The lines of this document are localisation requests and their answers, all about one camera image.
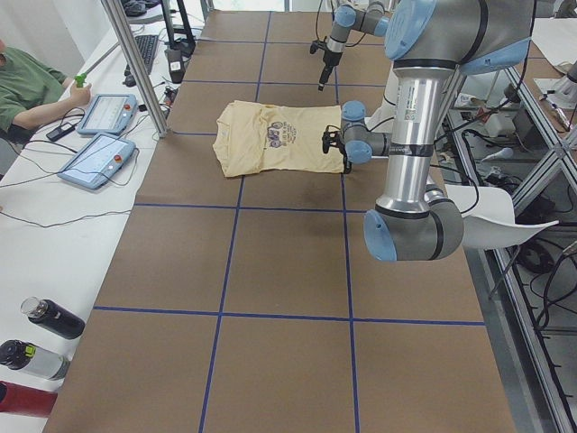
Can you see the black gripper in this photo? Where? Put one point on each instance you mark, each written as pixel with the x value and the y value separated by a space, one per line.
pixel 346 159
pixel 326 60

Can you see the cream long-sleeve graphic t-shirt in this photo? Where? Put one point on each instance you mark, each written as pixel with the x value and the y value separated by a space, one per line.
pixel 253 137

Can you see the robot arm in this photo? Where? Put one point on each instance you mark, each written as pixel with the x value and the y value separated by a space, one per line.
pixel 372 20
pixel 427 41

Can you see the person's hand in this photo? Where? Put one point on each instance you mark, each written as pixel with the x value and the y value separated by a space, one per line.
pixel 78 96

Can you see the white plastic chair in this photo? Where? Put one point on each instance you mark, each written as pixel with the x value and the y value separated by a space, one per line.
pixel 489 218

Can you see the black keyboard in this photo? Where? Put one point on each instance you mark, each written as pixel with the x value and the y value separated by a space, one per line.
pixel 147 45

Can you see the far blue teach pendant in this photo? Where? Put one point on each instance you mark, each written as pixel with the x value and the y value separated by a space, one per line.
pixel 108 113

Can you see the blue teach pendant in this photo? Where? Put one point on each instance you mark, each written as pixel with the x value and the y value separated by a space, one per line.
pixel 108 113
pixel 98 161

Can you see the near blue teach pendant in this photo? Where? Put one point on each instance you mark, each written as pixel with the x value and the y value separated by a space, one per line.
pixel 98 161

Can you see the green handheld tool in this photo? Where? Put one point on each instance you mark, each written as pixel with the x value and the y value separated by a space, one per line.
pixel 80 79

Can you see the person in green shirt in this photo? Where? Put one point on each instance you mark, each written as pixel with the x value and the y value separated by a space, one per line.
pixel 32 94

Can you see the black bottle clear cap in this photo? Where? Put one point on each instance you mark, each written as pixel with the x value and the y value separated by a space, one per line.
pixel 51 316

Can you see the silver bottle green-black cap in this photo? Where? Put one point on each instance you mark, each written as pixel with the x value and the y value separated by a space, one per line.
pixel 29 358

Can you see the red metal bottle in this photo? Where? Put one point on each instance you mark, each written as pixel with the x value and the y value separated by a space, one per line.
pixel 22 400

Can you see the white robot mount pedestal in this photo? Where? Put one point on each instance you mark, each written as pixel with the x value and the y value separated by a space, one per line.
pixel 383 113

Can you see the aluminium frame post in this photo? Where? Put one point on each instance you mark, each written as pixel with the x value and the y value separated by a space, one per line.
pixel 123 32

